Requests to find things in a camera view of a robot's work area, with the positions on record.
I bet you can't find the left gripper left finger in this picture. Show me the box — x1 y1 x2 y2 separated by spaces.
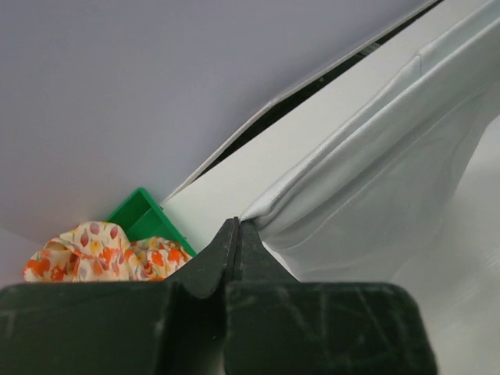
165 217 239 299

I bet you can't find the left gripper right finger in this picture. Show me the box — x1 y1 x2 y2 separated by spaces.
236 222 298 283

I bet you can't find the white skirt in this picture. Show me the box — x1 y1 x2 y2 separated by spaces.
241 1 499 281

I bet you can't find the green plastic bin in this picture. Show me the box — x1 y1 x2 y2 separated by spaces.
107 187 196 256

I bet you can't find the orange floral skirt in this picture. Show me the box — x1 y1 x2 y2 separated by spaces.
23 221 191 282

